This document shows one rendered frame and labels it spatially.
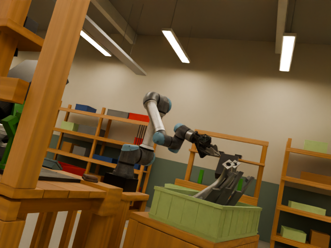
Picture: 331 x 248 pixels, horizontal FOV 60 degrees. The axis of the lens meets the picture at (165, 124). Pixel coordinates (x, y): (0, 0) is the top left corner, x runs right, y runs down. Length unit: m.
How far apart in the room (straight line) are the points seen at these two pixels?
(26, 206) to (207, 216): 0.80
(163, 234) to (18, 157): 0.79
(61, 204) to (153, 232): 0.48
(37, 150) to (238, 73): 6.55
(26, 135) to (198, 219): 0.86
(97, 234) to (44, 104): 0.81
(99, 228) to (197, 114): 5.83
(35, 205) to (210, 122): 6.07
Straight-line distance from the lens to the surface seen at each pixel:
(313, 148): 6.39
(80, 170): 2.25
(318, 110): 7.14
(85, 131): 7.83
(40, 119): 1.17
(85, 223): 2.03
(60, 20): 1.27
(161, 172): 7.26
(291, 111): 7.07
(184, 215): 1.50
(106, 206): 1.60
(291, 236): 6.35
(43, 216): 2.53
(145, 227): 1.61
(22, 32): 1.48
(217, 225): 1.42
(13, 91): 1.22
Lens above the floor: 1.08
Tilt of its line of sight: 8 degrees up
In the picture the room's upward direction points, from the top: 13 degrees clockwise
